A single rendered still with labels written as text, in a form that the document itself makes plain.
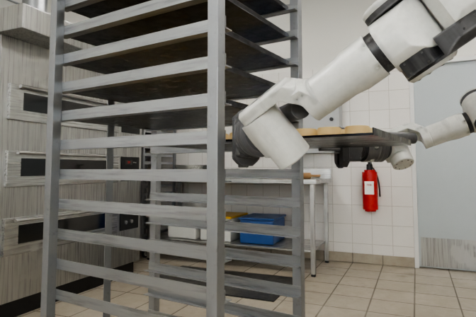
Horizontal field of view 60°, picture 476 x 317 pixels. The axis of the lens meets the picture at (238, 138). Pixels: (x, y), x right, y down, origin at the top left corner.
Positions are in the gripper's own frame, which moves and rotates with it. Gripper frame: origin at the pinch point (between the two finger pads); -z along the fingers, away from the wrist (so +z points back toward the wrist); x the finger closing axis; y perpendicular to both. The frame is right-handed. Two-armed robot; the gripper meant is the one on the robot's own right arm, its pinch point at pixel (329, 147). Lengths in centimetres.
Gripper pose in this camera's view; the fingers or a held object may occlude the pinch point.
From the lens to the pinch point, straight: 127.6
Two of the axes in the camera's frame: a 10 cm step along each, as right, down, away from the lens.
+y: 2.2, -0.7, -9.7
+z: 9.7, 0.2, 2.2
